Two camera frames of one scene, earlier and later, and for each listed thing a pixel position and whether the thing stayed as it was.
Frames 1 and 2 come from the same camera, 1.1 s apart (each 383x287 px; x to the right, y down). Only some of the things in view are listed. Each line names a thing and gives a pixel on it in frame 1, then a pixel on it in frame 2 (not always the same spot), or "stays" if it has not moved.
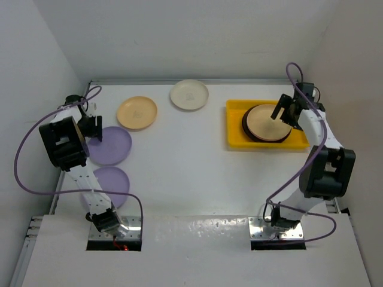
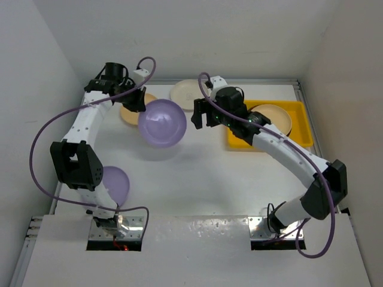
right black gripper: (285, 102) to (201, 107)
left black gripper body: (87, 125) to (128, 86)
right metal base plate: (260, 229) stays
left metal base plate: (133, 224) stays
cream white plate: (189, 94) stays
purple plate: (112, 179) stays
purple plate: (114, 148) to (163, 124)
